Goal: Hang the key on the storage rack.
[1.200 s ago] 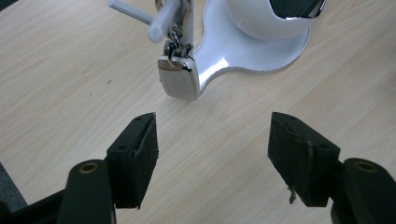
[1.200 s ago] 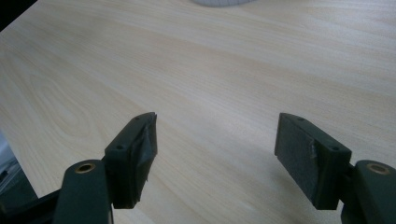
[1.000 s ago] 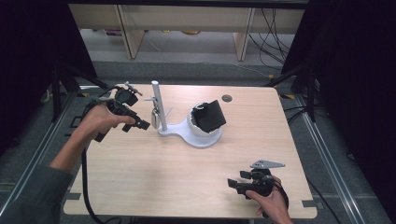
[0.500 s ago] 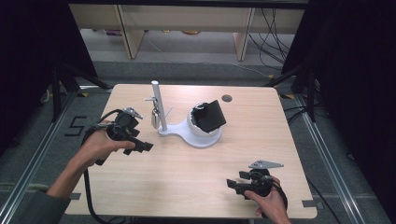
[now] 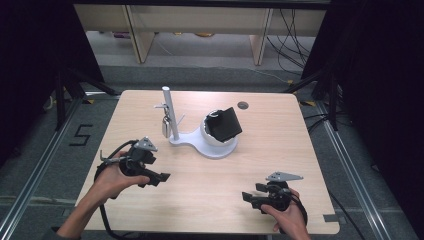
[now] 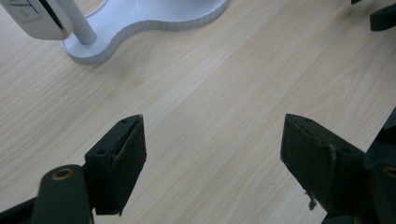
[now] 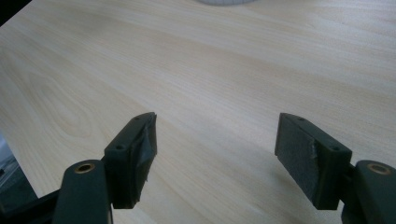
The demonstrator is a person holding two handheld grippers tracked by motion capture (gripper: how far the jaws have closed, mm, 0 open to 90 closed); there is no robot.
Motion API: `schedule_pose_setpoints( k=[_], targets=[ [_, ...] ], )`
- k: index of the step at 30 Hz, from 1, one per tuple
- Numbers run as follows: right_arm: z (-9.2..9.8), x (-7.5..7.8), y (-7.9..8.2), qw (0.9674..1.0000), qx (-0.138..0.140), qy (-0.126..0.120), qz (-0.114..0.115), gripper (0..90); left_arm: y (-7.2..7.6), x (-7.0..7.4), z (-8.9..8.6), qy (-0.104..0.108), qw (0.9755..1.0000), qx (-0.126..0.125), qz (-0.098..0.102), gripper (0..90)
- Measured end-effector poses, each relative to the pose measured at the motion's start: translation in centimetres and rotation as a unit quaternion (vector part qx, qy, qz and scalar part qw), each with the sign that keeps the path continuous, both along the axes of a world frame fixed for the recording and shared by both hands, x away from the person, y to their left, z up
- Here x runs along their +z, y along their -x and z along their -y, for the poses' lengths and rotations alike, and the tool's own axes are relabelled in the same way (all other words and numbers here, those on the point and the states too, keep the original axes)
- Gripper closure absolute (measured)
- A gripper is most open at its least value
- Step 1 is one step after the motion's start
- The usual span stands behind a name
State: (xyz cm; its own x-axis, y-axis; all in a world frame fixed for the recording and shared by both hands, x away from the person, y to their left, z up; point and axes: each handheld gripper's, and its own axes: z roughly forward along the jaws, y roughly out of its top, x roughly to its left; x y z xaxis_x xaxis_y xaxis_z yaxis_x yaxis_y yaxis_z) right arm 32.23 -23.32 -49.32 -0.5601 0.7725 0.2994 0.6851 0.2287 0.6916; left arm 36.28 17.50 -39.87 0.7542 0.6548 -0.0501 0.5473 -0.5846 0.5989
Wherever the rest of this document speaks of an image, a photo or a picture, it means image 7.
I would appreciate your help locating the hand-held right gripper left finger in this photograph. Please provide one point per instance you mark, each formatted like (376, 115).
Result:
(130, 161)

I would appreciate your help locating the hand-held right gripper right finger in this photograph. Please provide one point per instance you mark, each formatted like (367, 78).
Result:
(311, 161)

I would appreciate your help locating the white key stand with tray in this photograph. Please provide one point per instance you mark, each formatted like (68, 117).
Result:
(225, 2)

